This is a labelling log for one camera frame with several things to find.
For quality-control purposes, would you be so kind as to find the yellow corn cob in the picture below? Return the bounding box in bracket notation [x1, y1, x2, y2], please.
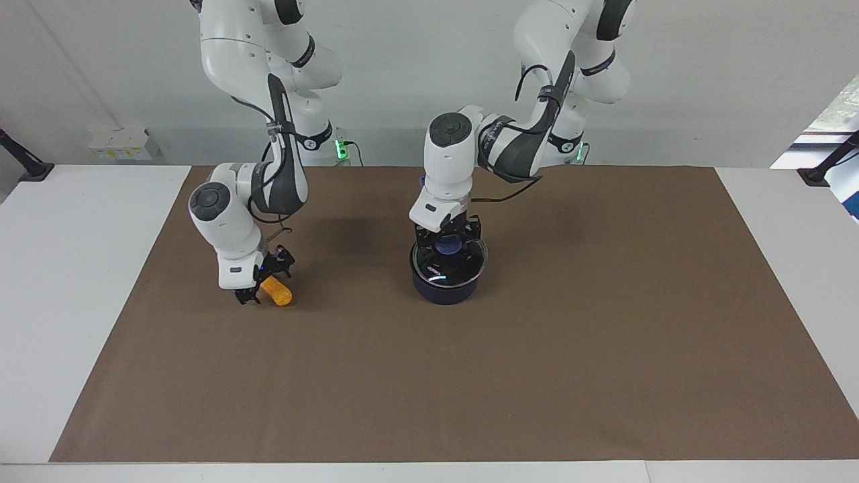
[260, 276, 295, 308]

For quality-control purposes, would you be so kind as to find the glass lid with blue knob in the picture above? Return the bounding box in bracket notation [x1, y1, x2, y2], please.
[411, 235, 489, 286]

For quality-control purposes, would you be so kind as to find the dark blue saucepan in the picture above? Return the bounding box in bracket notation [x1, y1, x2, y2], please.
[409, 174, 489, 306]

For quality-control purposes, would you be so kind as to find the brown table mat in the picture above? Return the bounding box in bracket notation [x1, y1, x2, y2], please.
[49, 166, 859, 464]

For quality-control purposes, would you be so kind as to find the black clamp stand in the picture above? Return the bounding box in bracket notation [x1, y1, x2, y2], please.
[0, 127, 55, 182]
[797, 131, 859, 187]

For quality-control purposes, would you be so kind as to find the bright window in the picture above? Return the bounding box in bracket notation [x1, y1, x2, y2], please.
[770, 74, 859, 222]

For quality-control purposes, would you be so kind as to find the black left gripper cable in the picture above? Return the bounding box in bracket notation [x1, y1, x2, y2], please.
[468, 64, 558, 204]

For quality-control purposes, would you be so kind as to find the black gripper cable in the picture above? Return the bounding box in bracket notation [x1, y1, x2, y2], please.
[468, 64, 558, 204]
[231, 96, 294, 248]

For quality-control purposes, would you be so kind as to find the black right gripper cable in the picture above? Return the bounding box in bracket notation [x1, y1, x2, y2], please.
[231, 96, 294, 248]

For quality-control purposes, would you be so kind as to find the white wall socket box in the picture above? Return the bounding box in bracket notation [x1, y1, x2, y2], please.
[87, 127, 162, 162]

